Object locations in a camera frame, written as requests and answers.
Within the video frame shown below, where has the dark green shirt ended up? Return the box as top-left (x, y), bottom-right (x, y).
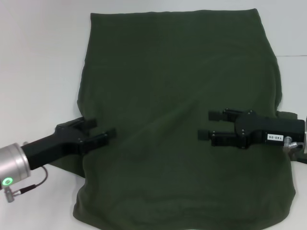
top-left (49, 8), bottom-right (299, 230)

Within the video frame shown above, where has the right arm gripper cable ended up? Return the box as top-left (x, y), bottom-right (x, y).
top-left (283, 135), bottom-right (307, 165)

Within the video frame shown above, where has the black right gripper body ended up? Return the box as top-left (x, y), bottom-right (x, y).
top-left (234, 109), bottom-right (306, 150)

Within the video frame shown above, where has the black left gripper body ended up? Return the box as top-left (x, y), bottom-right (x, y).
top-left (21, 122), bottom-right (84, 172)

